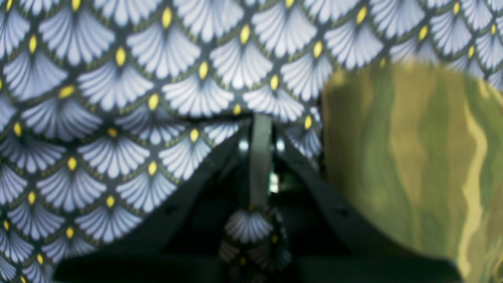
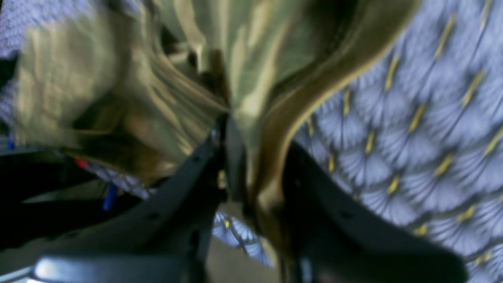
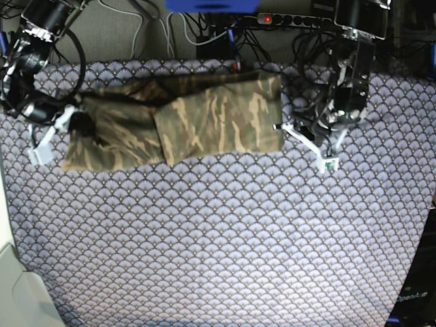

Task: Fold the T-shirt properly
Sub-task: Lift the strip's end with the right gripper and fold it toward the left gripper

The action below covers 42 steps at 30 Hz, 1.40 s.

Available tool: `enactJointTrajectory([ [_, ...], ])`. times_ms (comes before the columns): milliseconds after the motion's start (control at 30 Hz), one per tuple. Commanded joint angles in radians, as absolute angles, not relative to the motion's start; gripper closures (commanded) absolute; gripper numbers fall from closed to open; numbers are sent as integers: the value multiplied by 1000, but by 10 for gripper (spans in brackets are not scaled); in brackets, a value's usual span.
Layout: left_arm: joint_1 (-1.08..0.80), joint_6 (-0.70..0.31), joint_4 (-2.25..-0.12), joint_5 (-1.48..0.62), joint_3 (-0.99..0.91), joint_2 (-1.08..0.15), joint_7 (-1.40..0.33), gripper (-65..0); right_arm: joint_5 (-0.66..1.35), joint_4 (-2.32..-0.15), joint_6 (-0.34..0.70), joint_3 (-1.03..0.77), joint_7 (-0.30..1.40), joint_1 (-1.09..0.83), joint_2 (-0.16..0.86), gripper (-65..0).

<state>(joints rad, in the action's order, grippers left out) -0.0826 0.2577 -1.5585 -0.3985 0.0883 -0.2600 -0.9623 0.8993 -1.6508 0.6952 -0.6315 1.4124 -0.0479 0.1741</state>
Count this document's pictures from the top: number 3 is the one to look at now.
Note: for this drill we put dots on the black box labelled OpenArm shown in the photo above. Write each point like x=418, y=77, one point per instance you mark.
x=415, y=305

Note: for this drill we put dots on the black power strip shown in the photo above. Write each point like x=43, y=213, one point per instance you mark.
x=290, y=20

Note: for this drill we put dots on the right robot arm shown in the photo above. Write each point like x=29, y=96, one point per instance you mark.
x=42, y=25

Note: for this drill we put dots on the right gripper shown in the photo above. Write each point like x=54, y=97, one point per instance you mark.
x=54, y=120

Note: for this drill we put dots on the blue table clamp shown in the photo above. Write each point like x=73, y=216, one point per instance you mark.
x=3, y=43

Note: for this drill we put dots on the red and black clamp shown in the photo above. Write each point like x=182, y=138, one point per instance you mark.
x=237, y=66

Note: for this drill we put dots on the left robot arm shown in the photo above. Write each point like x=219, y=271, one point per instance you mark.
x=342, y=103

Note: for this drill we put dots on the purple fan-pattern tablecloth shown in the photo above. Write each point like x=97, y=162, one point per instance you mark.
x=236, y=239

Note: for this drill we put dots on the white plastic bin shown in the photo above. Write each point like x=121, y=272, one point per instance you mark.
x=25, y=300

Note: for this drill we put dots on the black electronics box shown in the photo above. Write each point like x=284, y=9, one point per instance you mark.
x=219, y=49

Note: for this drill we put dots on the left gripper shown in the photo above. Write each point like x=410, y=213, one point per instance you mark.
x=323, y=134

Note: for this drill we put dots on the camouflage T-shirt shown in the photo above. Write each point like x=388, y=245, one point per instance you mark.
x=172, y=118

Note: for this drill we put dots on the blue camera mount bar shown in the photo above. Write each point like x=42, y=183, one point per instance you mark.
x=212, y=6

